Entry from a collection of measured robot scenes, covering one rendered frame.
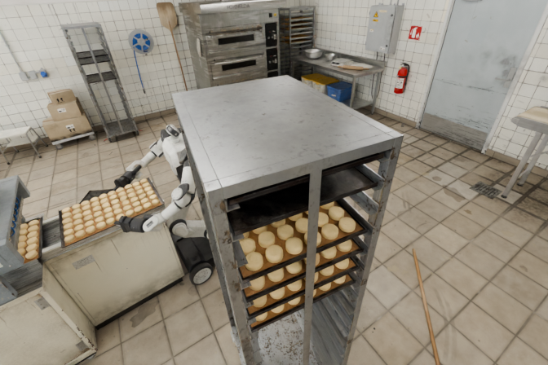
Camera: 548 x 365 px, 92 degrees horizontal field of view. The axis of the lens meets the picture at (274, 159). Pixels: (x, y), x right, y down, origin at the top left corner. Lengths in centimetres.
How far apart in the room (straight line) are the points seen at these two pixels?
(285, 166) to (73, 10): 535
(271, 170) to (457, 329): 227
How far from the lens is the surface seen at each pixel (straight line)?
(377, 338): 240
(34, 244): 217
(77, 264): 219
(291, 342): 215
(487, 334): 273
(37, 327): 224
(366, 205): 84
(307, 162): 56
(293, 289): 94
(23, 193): 243
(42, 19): 574
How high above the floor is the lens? 213
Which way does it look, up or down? 33 degrees down
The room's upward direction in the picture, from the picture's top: 3 degrees counter-clockwise
